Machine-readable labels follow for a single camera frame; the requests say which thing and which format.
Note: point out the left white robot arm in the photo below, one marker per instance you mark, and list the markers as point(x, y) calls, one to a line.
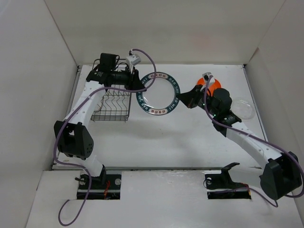
point(74, 144)

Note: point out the orange plate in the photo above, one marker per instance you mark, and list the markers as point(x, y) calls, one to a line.
point(213, 85)

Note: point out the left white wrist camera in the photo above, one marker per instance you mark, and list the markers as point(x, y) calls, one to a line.
point(132, 59)

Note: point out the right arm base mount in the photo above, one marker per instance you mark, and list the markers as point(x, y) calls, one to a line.
point(220, 185)

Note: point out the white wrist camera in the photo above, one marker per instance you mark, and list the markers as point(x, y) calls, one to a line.
point(208, 76)
point(132, 59)

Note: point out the clear glass plate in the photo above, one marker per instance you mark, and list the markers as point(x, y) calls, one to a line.
point(243, 109)

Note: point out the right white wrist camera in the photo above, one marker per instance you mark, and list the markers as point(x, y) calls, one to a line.
point(208, 76)

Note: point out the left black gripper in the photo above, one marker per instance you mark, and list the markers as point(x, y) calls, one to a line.
point(133, 81)

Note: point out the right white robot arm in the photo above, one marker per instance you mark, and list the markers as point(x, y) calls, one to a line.
point(281, 173)

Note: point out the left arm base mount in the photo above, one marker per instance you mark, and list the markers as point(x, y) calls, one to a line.
point(107, 189)

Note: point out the white plate green rim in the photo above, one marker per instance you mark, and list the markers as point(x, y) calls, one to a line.
point(161, 95)

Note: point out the grey wire dish rack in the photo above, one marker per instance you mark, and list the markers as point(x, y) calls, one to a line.
point(115, 103)

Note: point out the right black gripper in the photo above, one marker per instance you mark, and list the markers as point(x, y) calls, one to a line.
point(189, 98)

